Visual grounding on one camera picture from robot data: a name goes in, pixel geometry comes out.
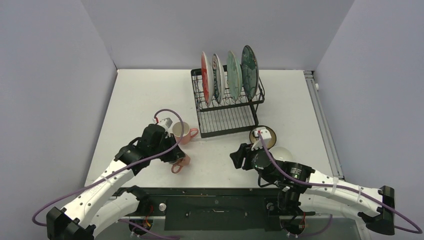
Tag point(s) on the small orange mug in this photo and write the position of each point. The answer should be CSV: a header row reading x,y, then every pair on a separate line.
x,y
180,164

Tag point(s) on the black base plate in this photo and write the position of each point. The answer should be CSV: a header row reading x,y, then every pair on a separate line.
x,y
203,209

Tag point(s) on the light green flower plate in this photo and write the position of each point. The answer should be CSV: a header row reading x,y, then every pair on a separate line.
x,y
234,75

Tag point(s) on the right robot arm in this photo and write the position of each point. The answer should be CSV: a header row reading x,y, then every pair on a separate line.
x,y
307,190

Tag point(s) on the brown black bowl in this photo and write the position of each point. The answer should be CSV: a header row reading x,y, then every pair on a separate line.
x,y
274,137

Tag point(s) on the white plate blue rim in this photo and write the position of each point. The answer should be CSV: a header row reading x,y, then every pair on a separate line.
x,y
219,78

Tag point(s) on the large pink mug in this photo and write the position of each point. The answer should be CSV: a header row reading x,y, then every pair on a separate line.
x,y
184,133

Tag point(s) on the red teal plate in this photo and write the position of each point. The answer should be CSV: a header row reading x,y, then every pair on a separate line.
x,y
207,79

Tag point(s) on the dark blue plate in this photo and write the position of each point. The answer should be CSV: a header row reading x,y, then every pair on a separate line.
x,y
250,72

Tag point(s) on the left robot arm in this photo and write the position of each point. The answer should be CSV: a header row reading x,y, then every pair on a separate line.
x,y
127,163

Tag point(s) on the aluminium rail right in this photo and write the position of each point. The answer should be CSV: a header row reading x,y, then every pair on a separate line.
x,y
327,137

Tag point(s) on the black wire dish rack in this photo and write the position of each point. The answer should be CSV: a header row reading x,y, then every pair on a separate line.
x,y
229,116

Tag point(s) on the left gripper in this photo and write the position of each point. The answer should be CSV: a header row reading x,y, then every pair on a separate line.
x,y
175,154

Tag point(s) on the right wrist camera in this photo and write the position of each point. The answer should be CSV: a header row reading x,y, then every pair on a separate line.
x,y
260,137

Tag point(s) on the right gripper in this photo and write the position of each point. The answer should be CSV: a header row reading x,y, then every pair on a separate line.
x,y
244,156

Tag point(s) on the white bowl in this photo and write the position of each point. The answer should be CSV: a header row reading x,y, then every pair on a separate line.
x,y
281,154

